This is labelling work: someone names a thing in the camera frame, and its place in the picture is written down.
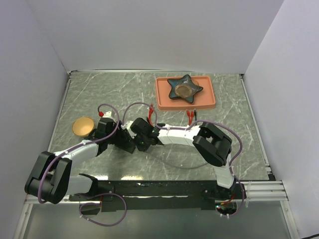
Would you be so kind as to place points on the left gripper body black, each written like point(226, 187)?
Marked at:
point(114, 128)

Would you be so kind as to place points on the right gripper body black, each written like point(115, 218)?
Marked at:
point(142, 144)

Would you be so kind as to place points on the black network switch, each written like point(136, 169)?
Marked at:
point(124, 141)

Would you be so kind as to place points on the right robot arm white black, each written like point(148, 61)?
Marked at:
point(211, 143)

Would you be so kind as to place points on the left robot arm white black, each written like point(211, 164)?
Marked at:
point(62, 166)

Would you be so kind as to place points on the dark blue star dish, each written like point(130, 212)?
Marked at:
point(183, 88)

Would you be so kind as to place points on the salmon pink tray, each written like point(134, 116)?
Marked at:
point(203, 100)

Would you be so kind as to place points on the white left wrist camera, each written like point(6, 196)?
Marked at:
point(107, 115)

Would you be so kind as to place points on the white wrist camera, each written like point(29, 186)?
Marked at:
point(107, 115)
point(127, 127)

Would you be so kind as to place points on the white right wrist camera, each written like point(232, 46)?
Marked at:
point(127, 127)

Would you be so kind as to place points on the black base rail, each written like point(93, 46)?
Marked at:
point(112, 202)

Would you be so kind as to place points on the aluminium frame rail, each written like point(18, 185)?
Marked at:
point(253, 190)

